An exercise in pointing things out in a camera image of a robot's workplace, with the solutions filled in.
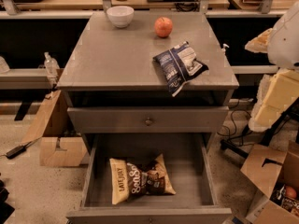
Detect small white pump bottle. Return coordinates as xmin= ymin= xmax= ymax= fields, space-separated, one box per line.
xmin=221 ymin=43 xmax=230 ymax=55

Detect cardboard pieces left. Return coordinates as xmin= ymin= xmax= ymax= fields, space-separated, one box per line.
xmin=21 ymin=91 xmax=90 ymax=167

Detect brown Late July chip bag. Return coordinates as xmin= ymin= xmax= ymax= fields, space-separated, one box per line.
xmin=109 ymin=154 xmax=176 ymax=204

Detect grey wooden drawer cabinet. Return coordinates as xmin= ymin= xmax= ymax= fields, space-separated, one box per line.
xmin=56 ymin=10 xmax=240 ymax=224

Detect open grey middle drawer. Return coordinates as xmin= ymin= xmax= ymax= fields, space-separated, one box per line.
xmin=67 ymin=133 xmax=231 ymax=224

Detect red apple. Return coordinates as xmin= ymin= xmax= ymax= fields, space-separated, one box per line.
xmin=154 ymin=17 xmax=173 ymax=38

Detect clear plastic bottle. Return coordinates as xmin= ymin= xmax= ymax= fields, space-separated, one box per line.
xmin=44 ymin=52 xmax=60 ymax=77

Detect closed grey top drawer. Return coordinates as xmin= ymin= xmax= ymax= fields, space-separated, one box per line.
xmin=67 ymin=106 xmax=228 ymax=133

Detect black chair base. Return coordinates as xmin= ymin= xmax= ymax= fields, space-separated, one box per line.
xmin=220 ymin=98 xmax=299 ymax=160

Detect blue chip bag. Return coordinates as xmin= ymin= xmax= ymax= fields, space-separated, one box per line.
xmin=153 ymin=41 xmax=208 ymax=97

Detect black power adapter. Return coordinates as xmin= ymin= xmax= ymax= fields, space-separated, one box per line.
xmin=6 ymin=146 xmax=26 ymax=160

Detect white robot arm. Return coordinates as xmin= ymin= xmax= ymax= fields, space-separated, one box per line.
xmin=245 ymin=2 xmax=299 ymax=132

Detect white ceramic bowl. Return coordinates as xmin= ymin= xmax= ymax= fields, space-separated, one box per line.
xmin=107 ymin=6 xmax=135 ymax=28

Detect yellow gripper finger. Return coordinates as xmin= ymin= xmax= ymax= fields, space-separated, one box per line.
xmin=249 ymin=69 xmax=299 ymax=132
xmin=245 ymin=28 xmax=272 ymax=53

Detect open cardboard box right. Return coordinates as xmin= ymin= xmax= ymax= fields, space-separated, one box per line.
xmin=241 ymin=142 xmax=299 ymax=224

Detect black cables on floor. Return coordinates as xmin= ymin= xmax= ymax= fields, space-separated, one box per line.
xmin=217 ymin=98 xmax=254 ymax=142

